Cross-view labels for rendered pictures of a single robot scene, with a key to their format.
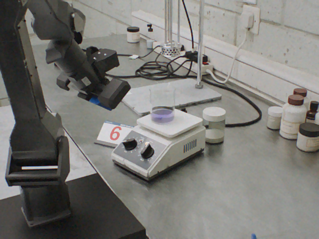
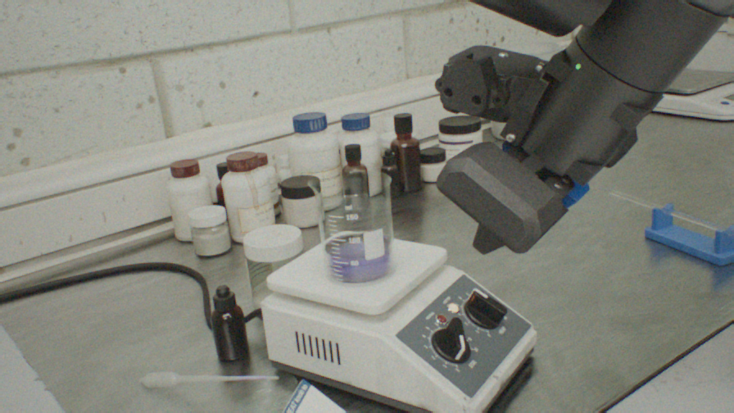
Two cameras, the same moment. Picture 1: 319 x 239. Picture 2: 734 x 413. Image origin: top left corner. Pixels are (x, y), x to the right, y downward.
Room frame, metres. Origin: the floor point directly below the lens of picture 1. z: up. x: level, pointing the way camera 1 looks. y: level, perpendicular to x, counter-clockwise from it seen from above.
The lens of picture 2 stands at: (1.04, 0.54, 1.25)
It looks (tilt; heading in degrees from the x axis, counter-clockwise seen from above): 20 degrees down; 261
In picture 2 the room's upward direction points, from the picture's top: 5 degrees counter-clockwise
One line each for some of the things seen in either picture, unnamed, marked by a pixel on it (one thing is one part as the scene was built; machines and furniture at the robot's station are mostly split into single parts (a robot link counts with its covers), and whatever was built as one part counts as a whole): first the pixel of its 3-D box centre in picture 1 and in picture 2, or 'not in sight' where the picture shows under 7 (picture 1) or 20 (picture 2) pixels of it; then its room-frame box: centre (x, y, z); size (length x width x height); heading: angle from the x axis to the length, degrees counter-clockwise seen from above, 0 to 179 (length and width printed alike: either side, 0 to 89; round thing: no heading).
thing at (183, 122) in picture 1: (169, 121); (358, 268); (0.96, -0.02, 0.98); 0.12 x 0.12 x 0.01; 46
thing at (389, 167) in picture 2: not in sight; (389, 172); (0.85, -0.43, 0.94); 0.03 x 0.03 x 0.07
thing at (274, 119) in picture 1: (276, 118); (210, 231); (1.10, -0.32, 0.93); 0.05 x 0.05 x 0.05
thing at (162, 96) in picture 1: (163, 104); (353, 229); (0.96, -0.01, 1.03); 0.07 x 0.06 x 0.08; 151
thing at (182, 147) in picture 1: (162, 141); (387, 318); (0.94, -0.01, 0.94); 0.22 x 0.13 x 0.08; 136
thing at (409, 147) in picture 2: not in sight; (405, 152); (0.82, -0.45, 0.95); 0.04 x 0.04 x 0.11
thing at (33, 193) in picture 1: (44, 195); not in sight; (0.58, 0.18, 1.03); 0.07 x 0.07 x 0.06; 28
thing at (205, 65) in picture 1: (180, 56); not in sight; (1.73, -0.09, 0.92); 0.40 x 0.06 x 0.04; 28
